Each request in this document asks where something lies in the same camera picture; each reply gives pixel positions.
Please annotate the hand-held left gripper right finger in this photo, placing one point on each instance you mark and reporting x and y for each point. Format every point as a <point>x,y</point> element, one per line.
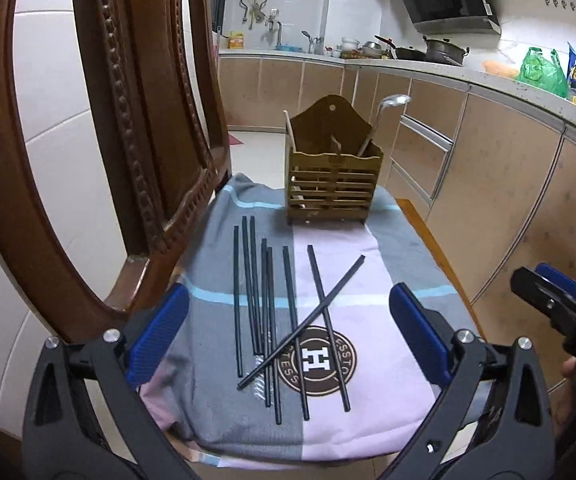
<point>420,332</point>

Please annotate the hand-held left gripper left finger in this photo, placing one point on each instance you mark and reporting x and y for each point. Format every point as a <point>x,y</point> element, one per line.
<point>160,330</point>

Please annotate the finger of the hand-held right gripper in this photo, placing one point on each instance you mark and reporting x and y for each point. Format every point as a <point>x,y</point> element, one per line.
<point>560,277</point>
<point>532,285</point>

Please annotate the set of black chopsticks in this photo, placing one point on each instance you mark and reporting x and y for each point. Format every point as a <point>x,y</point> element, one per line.
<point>238,310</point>

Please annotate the wooden slatted utensil holder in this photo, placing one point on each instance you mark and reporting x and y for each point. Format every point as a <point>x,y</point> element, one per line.
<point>330,180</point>

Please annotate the person's right hand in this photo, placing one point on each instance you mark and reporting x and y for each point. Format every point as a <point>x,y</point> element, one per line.
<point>567,369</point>

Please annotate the grey and pink checked cloth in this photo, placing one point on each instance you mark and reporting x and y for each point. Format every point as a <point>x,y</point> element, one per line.
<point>208,260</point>

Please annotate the red floor mat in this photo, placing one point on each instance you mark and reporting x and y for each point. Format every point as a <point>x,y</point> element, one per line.
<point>235,140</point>

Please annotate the green plastic bag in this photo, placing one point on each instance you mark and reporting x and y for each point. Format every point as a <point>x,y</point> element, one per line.
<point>542,72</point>

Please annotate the metal ladle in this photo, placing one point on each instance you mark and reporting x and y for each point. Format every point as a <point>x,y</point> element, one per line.
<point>392,101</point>

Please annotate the grey cooking pot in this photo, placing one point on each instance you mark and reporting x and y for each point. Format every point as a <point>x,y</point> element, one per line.
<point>445,51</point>

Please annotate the black wok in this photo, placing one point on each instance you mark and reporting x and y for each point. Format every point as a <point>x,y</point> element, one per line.
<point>410,53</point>

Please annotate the pile of metal cookware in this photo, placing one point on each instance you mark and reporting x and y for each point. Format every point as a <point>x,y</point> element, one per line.
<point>375,50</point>

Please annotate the stack of white bowls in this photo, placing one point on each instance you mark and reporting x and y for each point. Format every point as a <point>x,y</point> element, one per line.
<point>350,46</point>

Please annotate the yellow box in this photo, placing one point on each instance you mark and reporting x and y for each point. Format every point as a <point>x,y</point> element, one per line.
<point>237,41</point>

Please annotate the blue basin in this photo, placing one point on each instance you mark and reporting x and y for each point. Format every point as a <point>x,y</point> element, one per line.
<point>288,48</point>

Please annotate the metal kitchen faucet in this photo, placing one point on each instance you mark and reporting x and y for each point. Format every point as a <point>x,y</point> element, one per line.
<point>279,32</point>

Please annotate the metal water pipes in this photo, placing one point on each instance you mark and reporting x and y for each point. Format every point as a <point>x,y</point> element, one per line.
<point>255,10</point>

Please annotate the row of wall hooks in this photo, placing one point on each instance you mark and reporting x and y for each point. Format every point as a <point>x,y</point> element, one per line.
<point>567,6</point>

